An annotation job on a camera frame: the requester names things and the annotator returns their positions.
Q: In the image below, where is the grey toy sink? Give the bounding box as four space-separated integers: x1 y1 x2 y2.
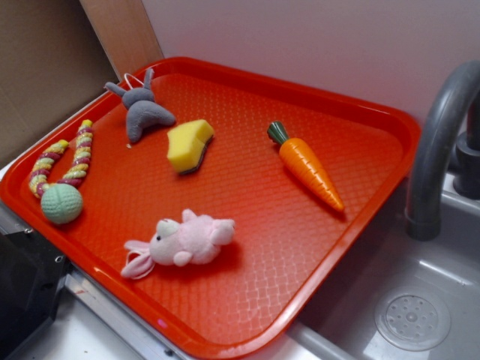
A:
288 185 479 359

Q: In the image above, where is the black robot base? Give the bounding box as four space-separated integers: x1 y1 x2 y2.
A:
1 230 69 359

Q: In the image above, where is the grey toy faucet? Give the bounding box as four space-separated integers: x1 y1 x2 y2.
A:
405 60 479 241

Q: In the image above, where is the orange toy carrot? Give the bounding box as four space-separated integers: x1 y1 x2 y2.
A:
267 121 345 212

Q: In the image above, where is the yellow sponge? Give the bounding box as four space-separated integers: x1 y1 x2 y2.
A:
166 119 215 174

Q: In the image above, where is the pink plush bunny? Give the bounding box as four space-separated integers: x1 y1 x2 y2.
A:
121 209 236 279

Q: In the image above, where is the red plastic tray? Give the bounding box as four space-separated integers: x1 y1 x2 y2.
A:
1 58 420 359

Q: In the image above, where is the sink drain strainer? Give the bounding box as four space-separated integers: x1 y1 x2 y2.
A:
374 286 452 352

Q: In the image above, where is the brown cardboard panel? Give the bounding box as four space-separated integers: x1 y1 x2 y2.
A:
1 1 163 166

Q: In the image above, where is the grey plush toy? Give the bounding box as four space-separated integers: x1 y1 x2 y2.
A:
105 68 176 143

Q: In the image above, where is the rope toy with green ball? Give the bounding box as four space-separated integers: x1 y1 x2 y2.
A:
28 120 93 225

